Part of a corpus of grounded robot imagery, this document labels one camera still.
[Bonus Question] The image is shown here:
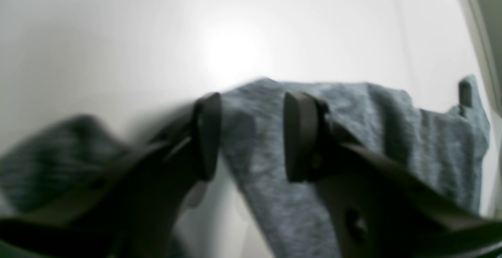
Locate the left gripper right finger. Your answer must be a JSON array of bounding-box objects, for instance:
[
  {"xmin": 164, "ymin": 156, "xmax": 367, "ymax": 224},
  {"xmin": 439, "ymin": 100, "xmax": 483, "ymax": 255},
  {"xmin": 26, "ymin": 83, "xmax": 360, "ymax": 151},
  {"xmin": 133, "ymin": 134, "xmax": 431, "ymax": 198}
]
[{"xmin": 283, "ymin": 92, "xmax": 502, "ymax": 258}]

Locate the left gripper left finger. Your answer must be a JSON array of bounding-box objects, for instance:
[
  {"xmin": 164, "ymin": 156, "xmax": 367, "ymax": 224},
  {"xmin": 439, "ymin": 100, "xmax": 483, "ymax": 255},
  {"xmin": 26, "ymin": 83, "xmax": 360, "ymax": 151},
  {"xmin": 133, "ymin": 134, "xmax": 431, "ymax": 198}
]
[{"xmin": 1, "ymin": 93, "xmax": 222, "ymax": 258}]

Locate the grey long-sleeve t-shirt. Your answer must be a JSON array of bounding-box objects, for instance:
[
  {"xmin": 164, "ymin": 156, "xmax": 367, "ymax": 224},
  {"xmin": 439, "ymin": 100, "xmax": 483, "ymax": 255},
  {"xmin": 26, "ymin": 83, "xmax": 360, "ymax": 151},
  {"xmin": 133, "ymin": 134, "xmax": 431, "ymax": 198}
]
[{"xmin": 1, "ymin": 76, "xmax": 501, "ymax": 258}]

